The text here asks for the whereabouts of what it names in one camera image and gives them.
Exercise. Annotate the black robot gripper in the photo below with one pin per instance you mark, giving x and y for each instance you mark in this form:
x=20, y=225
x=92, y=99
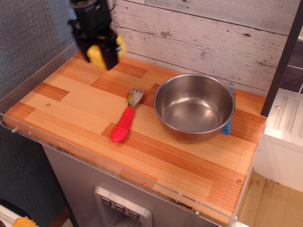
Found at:
x=92, y=26

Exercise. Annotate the yellow toy capsicum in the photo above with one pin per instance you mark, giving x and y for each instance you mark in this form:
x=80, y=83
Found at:
x=95, y=55

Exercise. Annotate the stainless steel pot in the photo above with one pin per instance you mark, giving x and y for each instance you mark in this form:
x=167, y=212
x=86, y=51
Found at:
x=193, y=107

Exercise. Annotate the blue cloth under pot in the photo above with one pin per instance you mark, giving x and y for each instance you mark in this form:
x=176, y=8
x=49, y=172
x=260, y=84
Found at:
x=227, y=128

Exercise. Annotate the clear acrylic left guard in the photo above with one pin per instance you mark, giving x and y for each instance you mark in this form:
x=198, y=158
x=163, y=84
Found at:
x=33, y=81

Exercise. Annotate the clear acrylic guard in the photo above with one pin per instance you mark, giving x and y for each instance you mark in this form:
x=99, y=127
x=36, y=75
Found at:
x=33, y=81
x=147, y=157

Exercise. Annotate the clear acrylic front guard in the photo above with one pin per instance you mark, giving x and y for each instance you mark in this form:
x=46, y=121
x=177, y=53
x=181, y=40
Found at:
x=147, y=157

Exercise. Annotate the grey toy fridge cabinet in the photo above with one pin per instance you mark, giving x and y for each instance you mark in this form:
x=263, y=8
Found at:
x=79, y=181

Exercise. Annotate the silver dispenser button panel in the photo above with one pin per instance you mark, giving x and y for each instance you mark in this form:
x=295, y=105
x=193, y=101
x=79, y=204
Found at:
x=120, y=208

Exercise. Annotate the yellow object bottom left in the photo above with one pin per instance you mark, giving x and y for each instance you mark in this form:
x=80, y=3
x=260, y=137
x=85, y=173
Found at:
x=24, y=222

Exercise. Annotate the white toy sink unit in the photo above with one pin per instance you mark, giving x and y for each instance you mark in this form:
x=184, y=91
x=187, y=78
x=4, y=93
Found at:
x=280, y=152

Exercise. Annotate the red handled metal spork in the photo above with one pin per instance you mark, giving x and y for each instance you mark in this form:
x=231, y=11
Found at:
x=121, y=130

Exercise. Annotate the dark right frame post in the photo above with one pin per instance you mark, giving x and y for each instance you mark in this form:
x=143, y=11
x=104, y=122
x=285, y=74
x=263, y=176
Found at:
x=284, y=60

